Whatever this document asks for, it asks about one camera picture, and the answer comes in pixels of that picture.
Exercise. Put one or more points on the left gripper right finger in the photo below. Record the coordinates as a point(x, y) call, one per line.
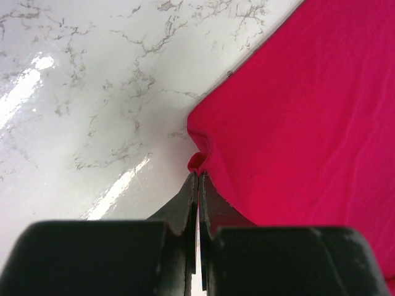
point(241, 258)

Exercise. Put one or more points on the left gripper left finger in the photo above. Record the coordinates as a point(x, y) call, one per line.
point(155, 256)

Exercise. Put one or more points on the crimson red t shirt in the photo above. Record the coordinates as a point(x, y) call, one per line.
point(303, 133)

